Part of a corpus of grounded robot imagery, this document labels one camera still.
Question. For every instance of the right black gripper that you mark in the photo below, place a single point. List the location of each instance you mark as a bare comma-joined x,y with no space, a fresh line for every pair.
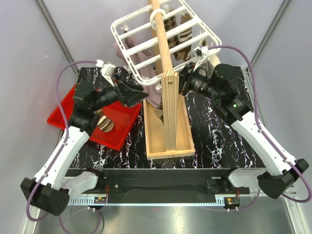
186,76

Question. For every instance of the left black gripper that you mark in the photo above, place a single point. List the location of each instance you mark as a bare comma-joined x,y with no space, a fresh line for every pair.
128,92

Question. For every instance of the white clip hanger frame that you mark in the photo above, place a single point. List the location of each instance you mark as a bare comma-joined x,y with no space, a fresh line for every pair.
153,8

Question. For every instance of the brown argyle sock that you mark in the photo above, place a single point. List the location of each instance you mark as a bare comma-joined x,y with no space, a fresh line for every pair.
159,113
170,24

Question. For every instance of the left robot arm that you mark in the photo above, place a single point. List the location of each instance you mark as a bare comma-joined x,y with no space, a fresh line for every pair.
48,190

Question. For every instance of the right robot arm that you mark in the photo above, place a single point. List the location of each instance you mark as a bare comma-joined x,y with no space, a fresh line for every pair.
281,169

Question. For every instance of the white clip holding mauve sock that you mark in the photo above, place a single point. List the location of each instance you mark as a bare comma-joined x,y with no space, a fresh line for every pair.
125,28

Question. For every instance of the red plastic tray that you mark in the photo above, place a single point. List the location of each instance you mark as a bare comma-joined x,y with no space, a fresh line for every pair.
122,117

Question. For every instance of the grey beige sock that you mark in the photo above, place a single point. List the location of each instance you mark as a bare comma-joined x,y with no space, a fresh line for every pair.
212,61

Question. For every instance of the wooden stand with tray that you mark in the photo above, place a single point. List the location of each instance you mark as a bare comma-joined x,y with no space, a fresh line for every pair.
173,138

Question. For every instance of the black marble mat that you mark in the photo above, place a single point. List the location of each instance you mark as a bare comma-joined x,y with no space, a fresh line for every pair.
217,145

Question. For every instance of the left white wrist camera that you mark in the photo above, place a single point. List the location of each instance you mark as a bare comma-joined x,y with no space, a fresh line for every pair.
107,70

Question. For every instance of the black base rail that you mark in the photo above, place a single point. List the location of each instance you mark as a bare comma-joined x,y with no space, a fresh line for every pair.
165,186

